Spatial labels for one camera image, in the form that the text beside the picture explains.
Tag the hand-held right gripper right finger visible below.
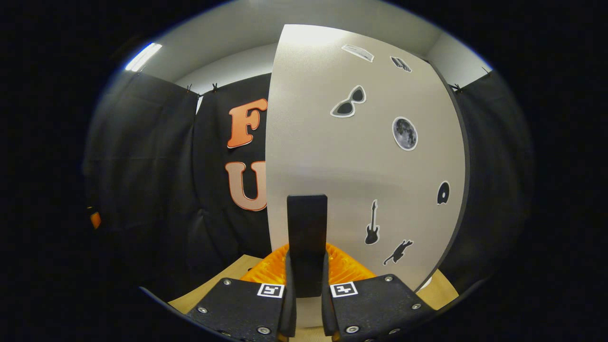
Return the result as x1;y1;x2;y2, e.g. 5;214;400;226
322;243;435;342

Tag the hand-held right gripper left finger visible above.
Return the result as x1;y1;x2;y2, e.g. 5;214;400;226
185;245;297;342

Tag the black door handle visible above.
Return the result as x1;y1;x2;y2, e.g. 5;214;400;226
286;194;328;298

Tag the beige cabinet door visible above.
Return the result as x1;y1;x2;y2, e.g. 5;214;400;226
265;24;471;328

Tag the black backdrop cloth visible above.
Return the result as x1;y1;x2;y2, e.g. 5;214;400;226
83;69;535;304

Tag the narrow ceiling light panel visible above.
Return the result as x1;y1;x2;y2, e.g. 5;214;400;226
124;42;163;73

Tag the row of black cloth clips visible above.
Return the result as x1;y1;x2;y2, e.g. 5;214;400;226
185;66;492;95

